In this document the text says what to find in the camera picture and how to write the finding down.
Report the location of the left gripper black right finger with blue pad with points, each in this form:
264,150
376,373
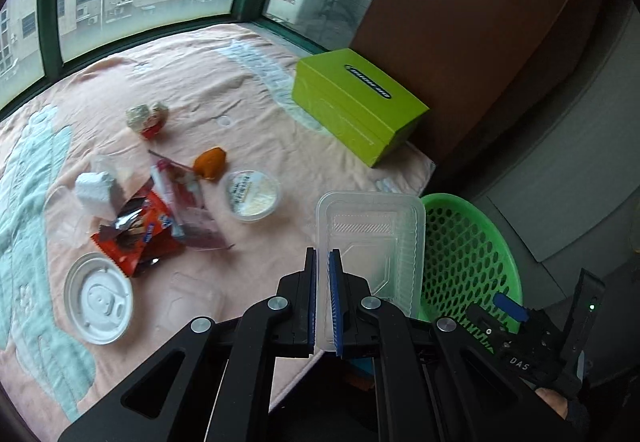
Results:
434,381

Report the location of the white red wrapper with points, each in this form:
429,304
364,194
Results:
147,121

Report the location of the clear purple plastic wrapper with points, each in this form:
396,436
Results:
192,223

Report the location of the red snack wrapper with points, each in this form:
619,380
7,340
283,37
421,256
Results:
141,234

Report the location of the green plastic mesh basket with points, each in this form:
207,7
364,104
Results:
467,261

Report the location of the lime green cardboard box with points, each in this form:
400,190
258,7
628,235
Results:
362,106

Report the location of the orange peel piece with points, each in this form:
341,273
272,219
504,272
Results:
211,164

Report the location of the person right hand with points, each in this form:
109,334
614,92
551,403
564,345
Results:
552,398

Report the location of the white tissue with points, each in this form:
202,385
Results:
99,194

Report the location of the white round plastic lid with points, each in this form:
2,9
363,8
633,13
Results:
98,299

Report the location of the round white yogurt cup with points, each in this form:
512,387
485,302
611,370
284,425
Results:
251,195

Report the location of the clear plastic food tray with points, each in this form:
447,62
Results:
381,237

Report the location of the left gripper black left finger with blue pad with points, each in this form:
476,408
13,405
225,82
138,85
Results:
211,381

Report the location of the pink blanket teal pattern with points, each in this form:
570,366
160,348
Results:
224,87

